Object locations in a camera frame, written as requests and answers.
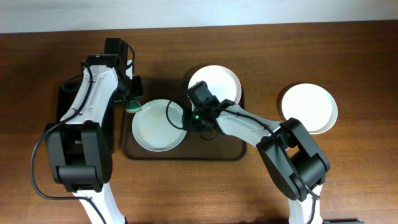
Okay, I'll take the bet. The white plate top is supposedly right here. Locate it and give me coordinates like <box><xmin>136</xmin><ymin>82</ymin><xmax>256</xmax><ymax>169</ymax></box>
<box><xmin>188</xmin><ymin>65</ymin><xmax>242</xmax><ymax>104</ymax></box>

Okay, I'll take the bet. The green scrubbing sponge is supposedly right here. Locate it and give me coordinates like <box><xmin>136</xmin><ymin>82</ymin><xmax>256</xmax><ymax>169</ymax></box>
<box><xmin>125</xmin><ymin>100</ymin><xmax>142</xmax><ymax>114</ymax></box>

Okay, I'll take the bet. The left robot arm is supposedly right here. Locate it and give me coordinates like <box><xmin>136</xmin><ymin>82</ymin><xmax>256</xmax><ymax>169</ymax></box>
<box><xmin>39</xmin><ymin>38</ymin><xmax>143</xmax><ymax>223</ymax></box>

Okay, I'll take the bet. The white plate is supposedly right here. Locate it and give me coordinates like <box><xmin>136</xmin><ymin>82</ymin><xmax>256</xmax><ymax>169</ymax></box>
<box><xmin>188</xmin><ymin>65</ymin><xmax>242</xmax><ymax>104</ymax></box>
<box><xmin>279</xmin><ymin>83</ymin><xmax>338</xmax><ymax>134</ymax></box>

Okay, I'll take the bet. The brown plastic serving tray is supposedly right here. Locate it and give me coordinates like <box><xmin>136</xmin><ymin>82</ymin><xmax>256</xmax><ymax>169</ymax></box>
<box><xmin>121</xmin><ymin>78</ymin><xmax>247</xmax><ymax>161</ymax></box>

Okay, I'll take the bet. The pale blue plate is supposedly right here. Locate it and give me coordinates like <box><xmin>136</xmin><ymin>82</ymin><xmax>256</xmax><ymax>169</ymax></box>
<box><xmin>132</xmin><ymin>99</ymin><xmax>187</xmax><ymax>152</ymax></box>

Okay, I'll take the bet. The black plastic tray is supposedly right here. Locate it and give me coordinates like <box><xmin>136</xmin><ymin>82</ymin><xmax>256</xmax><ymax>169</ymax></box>
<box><xmin>56</xmin><ymin>82</ymin><xmax>114</xmax><ymax>153</ymax></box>

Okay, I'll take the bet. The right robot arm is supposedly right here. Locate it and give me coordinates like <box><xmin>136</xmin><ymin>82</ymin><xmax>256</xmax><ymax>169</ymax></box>
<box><xmin>182</xmin><ymin>81</ymin><xmax>330</xmax><ymax>223</ymax></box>

